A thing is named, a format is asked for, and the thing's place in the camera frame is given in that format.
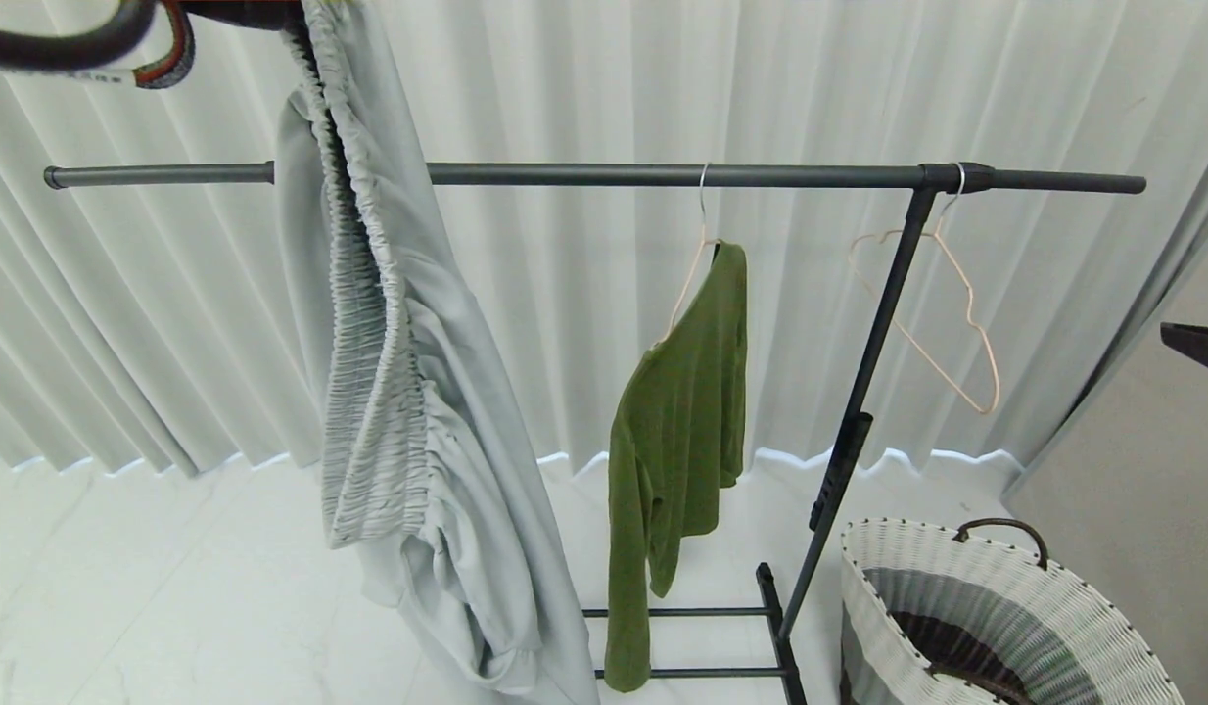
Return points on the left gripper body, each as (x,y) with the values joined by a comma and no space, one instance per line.
(242,10)

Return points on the pale grey shorts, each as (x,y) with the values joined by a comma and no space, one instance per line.
(467,441)

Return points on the pink clothes hanger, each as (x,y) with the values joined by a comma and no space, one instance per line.
(703,206)
(996,387)

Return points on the green long-sleeved shirt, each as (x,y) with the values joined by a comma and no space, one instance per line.
(673,441)

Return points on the white laundry basket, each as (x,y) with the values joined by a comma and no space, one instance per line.
(1054,607)

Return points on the black clothes rack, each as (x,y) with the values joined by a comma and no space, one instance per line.
(565,175)

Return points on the white curtain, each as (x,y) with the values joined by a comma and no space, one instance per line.
(565,343)

